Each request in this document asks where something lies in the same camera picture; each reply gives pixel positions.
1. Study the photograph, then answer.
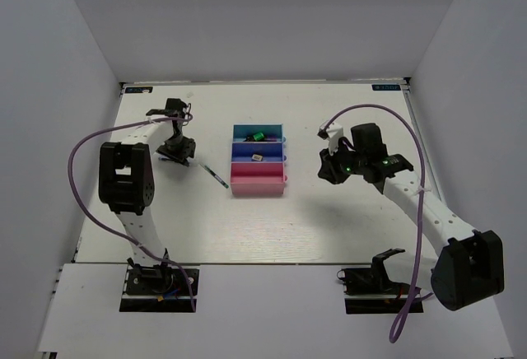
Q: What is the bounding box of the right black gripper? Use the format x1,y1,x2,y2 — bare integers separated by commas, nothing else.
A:
318,140,366,184

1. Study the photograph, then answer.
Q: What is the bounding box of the black highlighter green cap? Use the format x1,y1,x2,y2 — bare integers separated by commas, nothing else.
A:
245,132,265,142

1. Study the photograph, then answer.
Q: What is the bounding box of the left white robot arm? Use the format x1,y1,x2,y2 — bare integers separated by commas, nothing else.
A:
98,98,196,292

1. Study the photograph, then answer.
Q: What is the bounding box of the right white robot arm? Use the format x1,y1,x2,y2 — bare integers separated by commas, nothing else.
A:
318,123,505,310

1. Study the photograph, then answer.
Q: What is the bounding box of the green gel pen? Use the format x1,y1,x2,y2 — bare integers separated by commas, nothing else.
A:
199,163,230,189

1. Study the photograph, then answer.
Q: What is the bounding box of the dark blue bin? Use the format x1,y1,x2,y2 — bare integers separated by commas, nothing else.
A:
231,142,287,163

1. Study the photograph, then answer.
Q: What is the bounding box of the light blue bin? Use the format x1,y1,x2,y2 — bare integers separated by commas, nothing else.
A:
232,124,286,143

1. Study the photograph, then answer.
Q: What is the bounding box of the pink bin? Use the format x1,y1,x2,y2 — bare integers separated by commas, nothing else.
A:
230,161,287,197

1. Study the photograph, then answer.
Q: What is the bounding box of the left corner label sticker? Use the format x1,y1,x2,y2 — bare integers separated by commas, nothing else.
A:
124,86,153,94

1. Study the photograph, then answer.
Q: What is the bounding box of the corner label sticker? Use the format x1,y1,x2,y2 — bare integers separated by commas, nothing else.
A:
371,83,401,91
124,86,153,94

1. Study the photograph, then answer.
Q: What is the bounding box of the right corner label sticker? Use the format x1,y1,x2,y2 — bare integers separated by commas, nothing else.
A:
371,83,401,91

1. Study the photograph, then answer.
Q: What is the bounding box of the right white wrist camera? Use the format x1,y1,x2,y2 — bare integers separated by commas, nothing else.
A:
317,121,344,156

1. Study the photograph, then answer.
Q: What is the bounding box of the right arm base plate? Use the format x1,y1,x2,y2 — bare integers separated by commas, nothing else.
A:
336,248,414,315

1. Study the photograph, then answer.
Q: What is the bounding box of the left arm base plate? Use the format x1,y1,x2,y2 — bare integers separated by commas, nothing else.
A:
119,266,199,314

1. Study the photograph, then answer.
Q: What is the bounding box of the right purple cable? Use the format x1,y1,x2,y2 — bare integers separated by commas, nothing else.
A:
323,104,433,343

